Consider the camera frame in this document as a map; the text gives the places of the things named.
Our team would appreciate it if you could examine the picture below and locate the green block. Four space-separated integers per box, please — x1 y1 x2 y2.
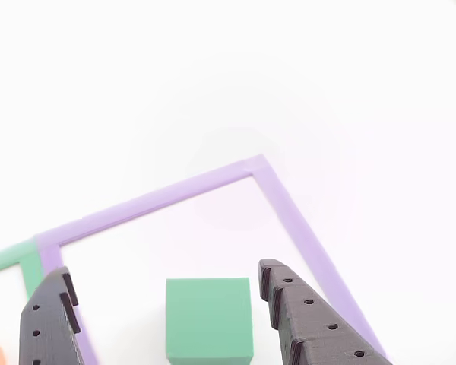
165 277 255 365

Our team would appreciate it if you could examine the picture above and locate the green tape square frame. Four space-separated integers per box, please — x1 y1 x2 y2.
0 237 45 301

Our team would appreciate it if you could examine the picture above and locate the purple tape square frame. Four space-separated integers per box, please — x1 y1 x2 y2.
35 153 394 365

